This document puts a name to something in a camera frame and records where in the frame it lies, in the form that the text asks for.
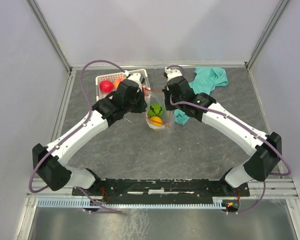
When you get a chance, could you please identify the teal cloth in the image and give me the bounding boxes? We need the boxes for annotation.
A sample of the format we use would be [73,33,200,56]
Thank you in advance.
[174,66,229,125]

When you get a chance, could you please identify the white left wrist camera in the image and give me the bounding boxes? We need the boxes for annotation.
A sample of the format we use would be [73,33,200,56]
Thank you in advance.
[123,69,147,85]

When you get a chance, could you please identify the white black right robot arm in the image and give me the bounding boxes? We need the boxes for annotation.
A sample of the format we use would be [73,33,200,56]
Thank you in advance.
[163,76,282,196]

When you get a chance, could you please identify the light blue cable duct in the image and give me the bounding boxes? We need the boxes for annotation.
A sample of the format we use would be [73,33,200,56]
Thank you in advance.
[36,197,228,210]

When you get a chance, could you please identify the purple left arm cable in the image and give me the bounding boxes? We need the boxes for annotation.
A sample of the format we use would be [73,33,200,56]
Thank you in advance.
[28,59,128,215]

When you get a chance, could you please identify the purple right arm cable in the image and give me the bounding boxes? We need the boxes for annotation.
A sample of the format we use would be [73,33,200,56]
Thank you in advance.
[164,64,292,215]

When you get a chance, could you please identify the clear zip top bag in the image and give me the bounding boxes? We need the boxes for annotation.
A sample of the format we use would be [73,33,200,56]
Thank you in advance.
[143,88,174,133]

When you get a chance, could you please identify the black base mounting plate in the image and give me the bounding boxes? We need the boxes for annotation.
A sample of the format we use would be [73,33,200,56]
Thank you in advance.
[85,178,250,203]

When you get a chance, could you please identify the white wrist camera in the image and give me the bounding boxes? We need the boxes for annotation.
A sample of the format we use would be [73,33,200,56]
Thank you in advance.
[163,65,185,81]
[123,69,147,85]

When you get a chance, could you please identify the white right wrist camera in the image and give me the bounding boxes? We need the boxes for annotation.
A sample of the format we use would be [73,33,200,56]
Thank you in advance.
[163,65,185,81]

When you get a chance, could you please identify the green toy watermelon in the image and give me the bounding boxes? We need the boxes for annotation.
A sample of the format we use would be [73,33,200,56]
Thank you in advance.
[147,103,164,118]

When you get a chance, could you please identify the white perforated plastic basket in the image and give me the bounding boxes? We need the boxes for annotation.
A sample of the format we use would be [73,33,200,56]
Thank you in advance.
[95,69,150,101]

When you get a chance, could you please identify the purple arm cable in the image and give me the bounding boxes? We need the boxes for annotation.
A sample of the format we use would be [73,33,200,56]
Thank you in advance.
[28,59,128,215]
[164,64,292,215]

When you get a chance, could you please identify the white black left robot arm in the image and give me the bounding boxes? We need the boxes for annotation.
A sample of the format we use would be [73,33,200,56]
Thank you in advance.
[32,77,147,195]

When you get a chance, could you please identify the toy peach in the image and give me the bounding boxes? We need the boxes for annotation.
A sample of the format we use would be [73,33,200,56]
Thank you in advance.
[113,77,125,89]

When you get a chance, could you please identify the red toy apple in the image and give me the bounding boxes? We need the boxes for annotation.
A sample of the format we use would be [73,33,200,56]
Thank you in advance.
[99,80,115,93]

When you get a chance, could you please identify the yellow toy lemon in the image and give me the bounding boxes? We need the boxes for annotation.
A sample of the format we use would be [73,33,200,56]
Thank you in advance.
[149,116,164,127]

